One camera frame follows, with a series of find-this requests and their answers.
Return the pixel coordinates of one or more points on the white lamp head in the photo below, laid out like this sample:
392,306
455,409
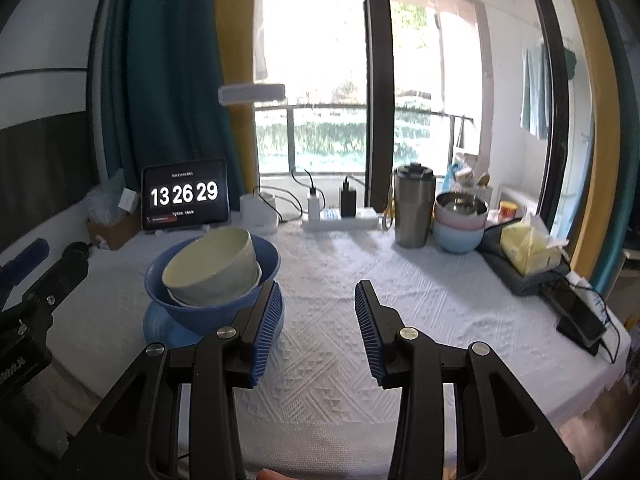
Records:
252,94

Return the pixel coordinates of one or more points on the clear plastic bag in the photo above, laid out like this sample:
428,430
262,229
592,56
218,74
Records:
102,200

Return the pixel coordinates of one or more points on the blue bag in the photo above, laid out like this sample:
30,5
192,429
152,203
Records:
451,177

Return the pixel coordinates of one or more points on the black window post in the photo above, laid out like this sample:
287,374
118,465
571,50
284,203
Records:
377,85

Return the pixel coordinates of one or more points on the white charger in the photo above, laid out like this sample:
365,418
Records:
314,207

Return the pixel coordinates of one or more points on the wooden utensil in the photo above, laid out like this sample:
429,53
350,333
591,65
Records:
484,180

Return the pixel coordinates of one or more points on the black charger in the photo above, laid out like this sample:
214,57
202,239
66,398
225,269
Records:
348,200

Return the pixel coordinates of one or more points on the white plastic basket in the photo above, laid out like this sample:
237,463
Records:
482,194

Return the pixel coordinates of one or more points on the steel tumbler black lid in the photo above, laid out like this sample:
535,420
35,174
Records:
412,210

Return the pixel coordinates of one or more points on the balcony railing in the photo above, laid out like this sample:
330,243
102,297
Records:
325,105

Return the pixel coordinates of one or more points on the black tablet clock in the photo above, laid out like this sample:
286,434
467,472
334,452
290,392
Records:
185,195

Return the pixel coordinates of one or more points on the cardboard box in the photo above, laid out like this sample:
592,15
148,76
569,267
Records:
115,232

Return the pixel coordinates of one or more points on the person's right hand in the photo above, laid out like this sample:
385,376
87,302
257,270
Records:
275,475

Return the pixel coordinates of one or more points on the yellow curtain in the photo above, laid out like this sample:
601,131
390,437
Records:
597,110
235,35

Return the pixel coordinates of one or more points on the steel-lined pink bowl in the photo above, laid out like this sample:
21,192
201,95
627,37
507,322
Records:
460,220

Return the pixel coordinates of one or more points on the white textured tablecloth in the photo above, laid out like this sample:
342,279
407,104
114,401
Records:
325,260

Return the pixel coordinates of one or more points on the blue plate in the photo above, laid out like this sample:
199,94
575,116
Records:
160,330

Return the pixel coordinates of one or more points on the small white box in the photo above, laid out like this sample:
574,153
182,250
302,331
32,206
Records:
128,200

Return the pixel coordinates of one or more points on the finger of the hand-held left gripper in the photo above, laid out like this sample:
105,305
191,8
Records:
65,270
25,262

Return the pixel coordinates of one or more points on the large blue bowl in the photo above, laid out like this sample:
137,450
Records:
210,320

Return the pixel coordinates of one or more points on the white lamp base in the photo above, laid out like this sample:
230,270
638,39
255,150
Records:
257,215

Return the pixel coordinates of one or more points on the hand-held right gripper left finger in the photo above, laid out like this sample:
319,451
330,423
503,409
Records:
267,330

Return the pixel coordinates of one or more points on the black flat device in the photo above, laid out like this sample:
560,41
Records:
580,320

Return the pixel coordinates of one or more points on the light blue bowl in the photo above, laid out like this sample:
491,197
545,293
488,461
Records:
457,240

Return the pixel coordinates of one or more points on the black door frame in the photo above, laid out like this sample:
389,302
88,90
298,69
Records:
560,110

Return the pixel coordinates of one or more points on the light blue hanging shirt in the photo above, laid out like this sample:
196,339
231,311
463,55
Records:
535,95

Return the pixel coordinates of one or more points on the beige snack box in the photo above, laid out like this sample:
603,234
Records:
465,174

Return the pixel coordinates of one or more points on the pink strawberry print bowl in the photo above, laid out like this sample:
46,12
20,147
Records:
256,280

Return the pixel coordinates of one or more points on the red yellow can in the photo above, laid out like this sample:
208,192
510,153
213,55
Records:
508,211

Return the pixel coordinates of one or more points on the yellow tissue pack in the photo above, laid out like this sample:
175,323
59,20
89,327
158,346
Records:
530,245

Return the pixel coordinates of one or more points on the cream bowl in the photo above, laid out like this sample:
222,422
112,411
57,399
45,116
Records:
220,270

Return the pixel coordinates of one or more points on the white power strip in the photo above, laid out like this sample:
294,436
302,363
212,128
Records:
340,222

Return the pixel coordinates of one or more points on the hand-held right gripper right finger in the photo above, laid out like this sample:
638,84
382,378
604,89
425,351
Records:
370,330

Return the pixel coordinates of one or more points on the dark grey folded cloth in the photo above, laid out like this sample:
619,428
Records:
500,260

